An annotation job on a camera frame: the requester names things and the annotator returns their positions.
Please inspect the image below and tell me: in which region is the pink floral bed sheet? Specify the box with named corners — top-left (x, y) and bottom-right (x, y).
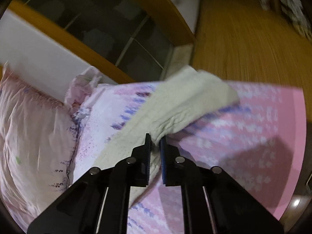
top-left (68, 81), bottom-right (306, 219)

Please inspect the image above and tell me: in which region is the white wooden headboard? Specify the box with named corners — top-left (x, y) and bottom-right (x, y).
top-left (1, 0), bottom-right (134, 100)

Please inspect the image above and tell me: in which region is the cream knit sweater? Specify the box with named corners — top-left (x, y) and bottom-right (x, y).
top-left (94, 65), bottom-right (241, 207)

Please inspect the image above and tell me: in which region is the dark wooden wardrobe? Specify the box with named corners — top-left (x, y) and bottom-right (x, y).
top-left (21, 0), bottom-right (200, 81)

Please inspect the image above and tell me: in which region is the pink floral pillow right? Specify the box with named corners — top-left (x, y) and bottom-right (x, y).
top-left (1, 63), bottom-right (102, 231)

